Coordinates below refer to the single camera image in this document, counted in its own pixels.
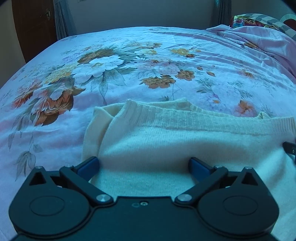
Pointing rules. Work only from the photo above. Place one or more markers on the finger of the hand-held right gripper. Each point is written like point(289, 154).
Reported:
point(291, 148)

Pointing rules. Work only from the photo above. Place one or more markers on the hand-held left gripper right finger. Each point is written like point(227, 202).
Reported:
point(197, 168)

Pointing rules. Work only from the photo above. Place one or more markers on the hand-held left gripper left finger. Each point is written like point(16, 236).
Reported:
point(89, 166)

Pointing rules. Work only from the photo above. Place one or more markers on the cream knit sweater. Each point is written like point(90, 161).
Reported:
point(161, 148)

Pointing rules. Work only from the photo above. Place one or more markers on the floral bedsheet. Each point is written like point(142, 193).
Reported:
point(138, 76)

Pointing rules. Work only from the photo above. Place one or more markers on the pink blanket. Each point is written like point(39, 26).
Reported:
point(272, 44)

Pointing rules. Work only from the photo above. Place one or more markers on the red and white headboard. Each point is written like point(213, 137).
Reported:
point(290, 19)

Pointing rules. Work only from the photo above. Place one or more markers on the striped pillow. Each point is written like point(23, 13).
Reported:
point(254, 22)

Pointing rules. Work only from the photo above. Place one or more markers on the grey curtain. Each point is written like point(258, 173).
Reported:
point(222, 11)
point(63, 18)

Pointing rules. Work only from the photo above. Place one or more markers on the brown wooden door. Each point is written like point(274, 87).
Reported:
point(32, 25)

